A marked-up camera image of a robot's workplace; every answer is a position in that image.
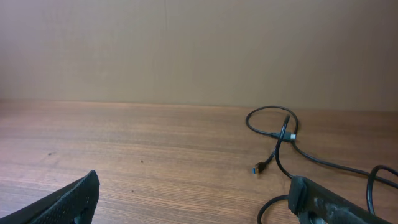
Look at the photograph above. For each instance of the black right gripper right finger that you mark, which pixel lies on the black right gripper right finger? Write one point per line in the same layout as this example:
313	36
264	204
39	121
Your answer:
312	203

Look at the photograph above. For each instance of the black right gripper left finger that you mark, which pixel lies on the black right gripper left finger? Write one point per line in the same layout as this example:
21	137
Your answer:
73	204

